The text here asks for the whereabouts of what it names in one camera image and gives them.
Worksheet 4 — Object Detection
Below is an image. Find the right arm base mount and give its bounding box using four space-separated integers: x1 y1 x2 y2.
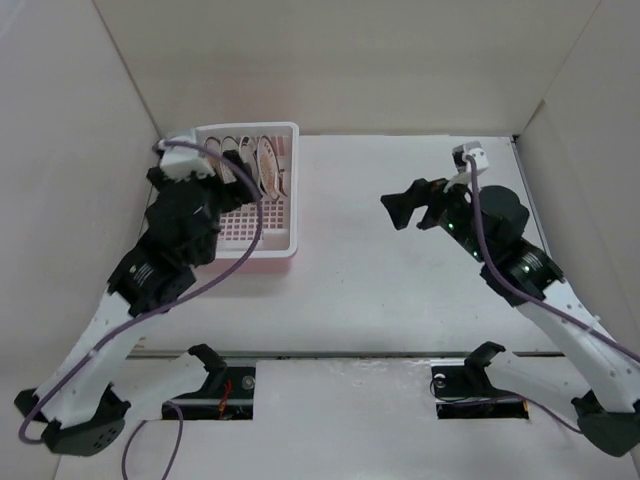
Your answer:
429 342 529 420

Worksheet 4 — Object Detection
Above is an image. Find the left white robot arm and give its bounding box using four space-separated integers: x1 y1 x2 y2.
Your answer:
14 141 261 457

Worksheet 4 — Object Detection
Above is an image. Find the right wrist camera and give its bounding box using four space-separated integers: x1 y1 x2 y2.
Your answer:
445 141 489 190

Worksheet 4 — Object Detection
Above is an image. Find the pink white dish rack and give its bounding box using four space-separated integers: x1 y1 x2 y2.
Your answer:
191 122 299 274

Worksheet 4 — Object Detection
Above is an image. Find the white plate quatrefoil motif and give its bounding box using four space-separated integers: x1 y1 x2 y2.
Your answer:
221 136 242 167

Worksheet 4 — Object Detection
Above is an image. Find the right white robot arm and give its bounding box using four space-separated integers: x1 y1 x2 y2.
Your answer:
380 179 639 457

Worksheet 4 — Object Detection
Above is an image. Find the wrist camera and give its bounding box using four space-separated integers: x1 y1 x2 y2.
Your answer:
154 129 215 181
445 141 489 190

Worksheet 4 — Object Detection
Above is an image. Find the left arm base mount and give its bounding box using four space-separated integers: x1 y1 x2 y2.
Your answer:
169 344 256 421

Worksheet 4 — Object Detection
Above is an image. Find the orange sunburst plate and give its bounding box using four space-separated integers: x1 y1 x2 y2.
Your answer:
204 136 221 171
257 136 280 200

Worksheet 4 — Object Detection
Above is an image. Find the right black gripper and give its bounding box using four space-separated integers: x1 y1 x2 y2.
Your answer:
382 170 492 263

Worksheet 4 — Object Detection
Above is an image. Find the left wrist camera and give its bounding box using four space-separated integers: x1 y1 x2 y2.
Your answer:
154 129 215 181

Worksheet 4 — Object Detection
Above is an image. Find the green red rimmed plate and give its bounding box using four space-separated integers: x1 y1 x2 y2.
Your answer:
239 136 259 183

